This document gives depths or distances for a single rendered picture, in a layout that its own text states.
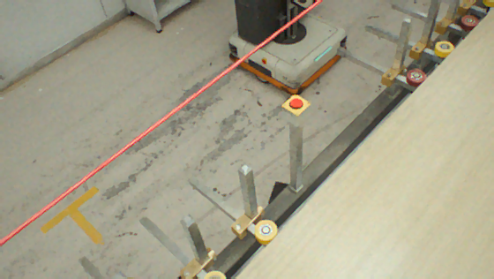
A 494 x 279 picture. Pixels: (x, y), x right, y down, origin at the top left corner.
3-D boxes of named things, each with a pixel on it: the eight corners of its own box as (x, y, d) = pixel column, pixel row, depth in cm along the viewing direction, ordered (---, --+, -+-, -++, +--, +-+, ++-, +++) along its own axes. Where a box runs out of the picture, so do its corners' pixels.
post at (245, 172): (249, 236, 180) (236, 168, 143) (255, 229, 181) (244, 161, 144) (255, 241, 178) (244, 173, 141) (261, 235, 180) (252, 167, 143)
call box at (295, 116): (281, 120, 153) (281, 105, 147) (295, 109, 156) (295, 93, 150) (297, 130, 150) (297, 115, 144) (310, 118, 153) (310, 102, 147)
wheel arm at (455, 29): (390, 9, 243) (392, 3, 240) (393, 6, 244) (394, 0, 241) (466, 40, 222) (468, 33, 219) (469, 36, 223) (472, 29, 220)
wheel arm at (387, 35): (364, 32, 232) (365, 25, 229) (368, 28, 234) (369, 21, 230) (441, 66, 211) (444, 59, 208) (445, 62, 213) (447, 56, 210)
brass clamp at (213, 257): (180, 276, 155) (177, 271, 151) (207, 250, 161) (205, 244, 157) (191, 288, 152) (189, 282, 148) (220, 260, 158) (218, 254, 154)
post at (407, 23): (385, 98, 221) (403, 18, 184) (389, 94, 223) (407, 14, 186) (391, 101, 220) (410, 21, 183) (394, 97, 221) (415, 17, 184)
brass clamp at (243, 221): (230, 230, 167) (228, 224, 163) (254, 207, 173) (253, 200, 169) (242, 241, 164) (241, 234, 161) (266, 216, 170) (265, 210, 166)
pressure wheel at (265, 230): (257, 255, 159) (255, 240, 151) (255, 235, 165) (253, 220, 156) (279, 252, 159) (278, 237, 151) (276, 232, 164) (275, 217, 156)
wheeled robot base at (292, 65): (228, 62, 343) (224, 35, 324) (281, 22, 370) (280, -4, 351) (295, 101, 311) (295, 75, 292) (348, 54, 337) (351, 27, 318)
